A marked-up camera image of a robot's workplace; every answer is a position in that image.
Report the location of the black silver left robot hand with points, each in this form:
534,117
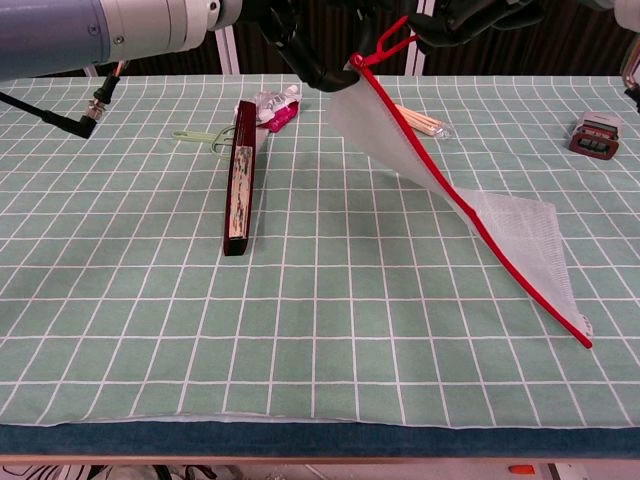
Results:
300,55

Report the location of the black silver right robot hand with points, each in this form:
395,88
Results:
475,17

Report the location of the white mesh bag red trim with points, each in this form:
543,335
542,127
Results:
525,240

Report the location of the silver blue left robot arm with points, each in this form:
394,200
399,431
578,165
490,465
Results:
100,30

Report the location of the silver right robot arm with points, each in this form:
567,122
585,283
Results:
630,10

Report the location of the silver pink spout pouch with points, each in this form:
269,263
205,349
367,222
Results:
277,107

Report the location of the bundle of wooden sticks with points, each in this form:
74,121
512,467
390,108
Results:
425,125

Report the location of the pale green plastic clip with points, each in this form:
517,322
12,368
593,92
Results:
197,136

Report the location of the long dark red fan box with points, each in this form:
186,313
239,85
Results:
241,200

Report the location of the grey date stamp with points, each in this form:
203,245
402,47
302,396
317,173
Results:
595,137

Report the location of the green white grid tablecloth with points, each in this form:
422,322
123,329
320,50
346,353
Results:
150,300

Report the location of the dark blue table cover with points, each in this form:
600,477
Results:
300,440

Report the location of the small orange plastic piece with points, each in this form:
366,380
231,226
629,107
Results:
521,469

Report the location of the white partition frame post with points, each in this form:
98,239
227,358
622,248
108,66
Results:
227,50
414,62
89,70

